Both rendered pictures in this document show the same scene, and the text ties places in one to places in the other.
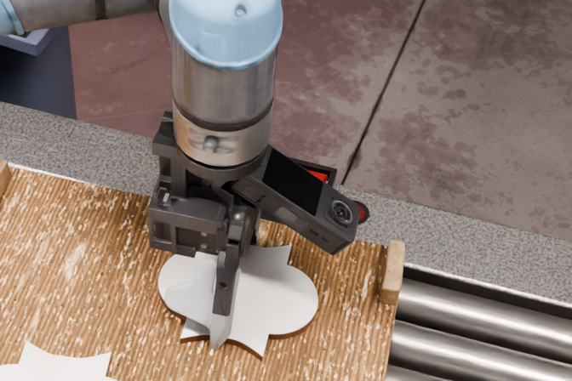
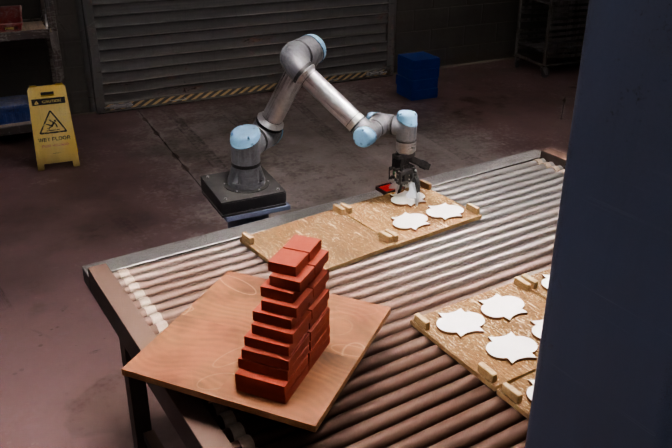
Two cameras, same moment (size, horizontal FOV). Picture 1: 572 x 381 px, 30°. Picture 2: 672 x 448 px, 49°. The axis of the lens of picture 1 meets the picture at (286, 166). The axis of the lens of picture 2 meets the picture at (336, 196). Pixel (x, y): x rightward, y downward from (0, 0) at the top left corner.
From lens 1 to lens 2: 2.34 m
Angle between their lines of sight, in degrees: 40
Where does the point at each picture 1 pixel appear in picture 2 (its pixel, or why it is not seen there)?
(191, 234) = (406, 177)
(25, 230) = (360, 211)
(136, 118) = not seen: hidden behind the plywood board
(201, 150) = (410, 149)
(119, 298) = (392, 209)
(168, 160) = (396, 163)
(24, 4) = (376, 133)
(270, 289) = not seen: hidden behind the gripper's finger
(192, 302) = (411, 194)
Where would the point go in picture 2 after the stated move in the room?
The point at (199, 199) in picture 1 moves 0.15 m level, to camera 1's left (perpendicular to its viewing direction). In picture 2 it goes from (405, 168) to (376, 179)
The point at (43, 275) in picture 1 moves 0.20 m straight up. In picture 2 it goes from (375, 213) to (376, 163)
